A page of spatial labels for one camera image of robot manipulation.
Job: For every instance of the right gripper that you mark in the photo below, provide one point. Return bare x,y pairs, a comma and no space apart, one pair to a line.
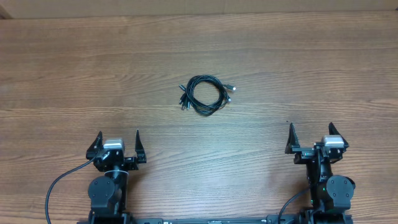
303,153

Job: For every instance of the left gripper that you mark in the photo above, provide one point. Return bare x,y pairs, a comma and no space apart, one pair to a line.
132,163

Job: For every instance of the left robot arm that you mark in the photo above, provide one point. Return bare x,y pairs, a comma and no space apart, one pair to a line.
108,193

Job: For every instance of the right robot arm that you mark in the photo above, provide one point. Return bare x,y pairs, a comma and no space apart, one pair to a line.
330,194

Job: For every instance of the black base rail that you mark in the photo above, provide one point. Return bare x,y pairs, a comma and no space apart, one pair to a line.
270,219

